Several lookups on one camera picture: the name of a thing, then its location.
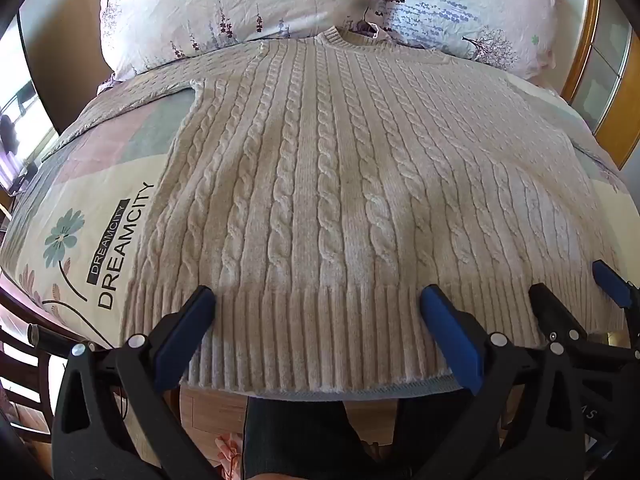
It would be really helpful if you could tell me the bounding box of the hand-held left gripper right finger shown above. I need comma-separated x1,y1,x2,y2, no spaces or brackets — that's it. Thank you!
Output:
414,284,587,480

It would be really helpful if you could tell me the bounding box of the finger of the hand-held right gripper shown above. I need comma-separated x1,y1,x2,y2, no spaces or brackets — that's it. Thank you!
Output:
591,259,640,346
529,283,590,347

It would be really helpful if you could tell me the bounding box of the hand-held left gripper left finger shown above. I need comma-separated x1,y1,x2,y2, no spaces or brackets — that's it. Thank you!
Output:
51,285,218,480

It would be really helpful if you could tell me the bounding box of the cream cable-knit sweater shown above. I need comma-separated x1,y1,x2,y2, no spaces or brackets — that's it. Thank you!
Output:
47,27,629,397

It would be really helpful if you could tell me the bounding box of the pink slipper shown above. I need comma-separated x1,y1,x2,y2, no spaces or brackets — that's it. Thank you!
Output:
215,434,247,480

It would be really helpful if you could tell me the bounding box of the black metal tube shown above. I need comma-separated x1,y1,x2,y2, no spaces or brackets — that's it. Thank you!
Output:
27,324,97,357

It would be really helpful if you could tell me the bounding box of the person's left leg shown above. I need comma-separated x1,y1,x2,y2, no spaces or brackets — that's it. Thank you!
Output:
244,394,368,480

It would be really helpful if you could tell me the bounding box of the flower print bed sheet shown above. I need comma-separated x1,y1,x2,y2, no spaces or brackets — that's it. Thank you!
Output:
0,67,640,357

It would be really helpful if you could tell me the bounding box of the dark wooden chair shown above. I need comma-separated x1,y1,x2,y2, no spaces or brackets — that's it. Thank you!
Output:
0,287,68,463

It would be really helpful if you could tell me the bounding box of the wooden headboard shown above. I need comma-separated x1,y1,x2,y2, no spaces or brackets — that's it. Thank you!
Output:
559,0,640,171

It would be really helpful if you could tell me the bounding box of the window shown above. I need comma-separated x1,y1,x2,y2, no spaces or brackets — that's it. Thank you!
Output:
0,77,57,203

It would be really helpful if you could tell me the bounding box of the floral pillow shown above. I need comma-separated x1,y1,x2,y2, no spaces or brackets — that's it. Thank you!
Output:
87,0,382,82
369,0,575,87

